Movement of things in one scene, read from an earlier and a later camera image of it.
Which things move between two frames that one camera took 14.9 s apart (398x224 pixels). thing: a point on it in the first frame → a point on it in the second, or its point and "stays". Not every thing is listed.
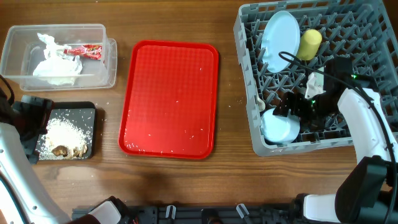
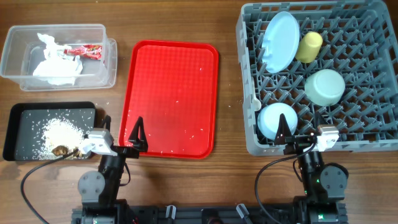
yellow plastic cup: [310, 43] stays
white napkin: [56, 68] stays
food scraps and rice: [64, 140] stays
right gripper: [296, 109] → [284, 136]
